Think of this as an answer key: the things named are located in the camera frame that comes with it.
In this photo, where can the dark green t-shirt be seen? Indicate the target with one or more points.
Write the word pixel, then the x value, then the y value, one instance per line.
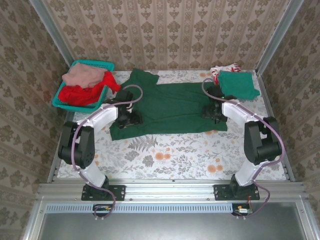
pixel 170 107

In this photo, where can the teal plastic basket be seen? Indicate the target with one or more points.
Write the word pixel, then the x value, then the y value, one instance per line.
pixel 75 108

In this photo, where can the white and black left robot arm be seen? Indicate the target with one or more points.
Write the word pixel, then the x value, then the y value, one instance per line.
pixel 102 115

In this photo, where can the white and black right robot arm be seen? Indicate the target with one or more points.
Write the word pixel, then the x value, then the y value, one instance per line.
pixel 235 110

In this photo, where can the folded teal green t-shirt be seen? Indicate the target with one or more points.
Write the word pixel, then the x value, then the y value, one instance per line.
pixel 236 85

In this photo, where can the red and white patterned t-shirt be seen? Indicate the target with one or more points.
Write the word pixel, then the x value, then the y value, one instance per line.
pixel 232 67

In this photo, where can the floral table cloth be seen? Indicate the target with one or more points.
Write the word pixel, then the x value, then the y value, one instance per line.
pixel 160 160

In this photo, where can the pink t-shirt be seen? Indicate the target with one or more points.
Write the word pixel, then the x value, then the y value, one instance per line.
pixel 82 76

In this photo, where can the small connector circuit board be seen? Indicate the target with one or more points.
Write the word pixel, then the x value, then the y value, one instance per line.
pixel 102 209
pixel 242 209

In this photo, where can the grey metal sheet panel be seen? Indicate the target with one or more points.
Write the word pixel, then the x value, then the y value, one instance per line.
pixel 175 227

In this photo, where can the aluminium table side rail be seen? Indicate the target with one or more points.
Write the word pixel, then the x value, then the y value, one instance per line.
pixel 266 100
pixel 53 170

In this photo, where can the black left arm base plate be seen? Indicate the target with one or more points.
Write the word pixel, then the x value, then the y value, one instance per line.
pixel 120 192

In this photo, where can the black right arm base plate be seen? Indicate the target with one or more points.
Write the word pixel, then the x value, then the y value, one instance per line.
pixel 220 192

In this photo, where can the long aluminium mounting rail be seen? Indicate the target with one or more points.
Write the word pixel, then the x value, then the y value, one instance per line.
pixel 170 190

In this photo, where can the aluminium frame post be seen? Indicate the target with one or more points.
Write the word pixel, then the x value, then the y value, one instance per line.
pixel 278 37
pixel 57 37

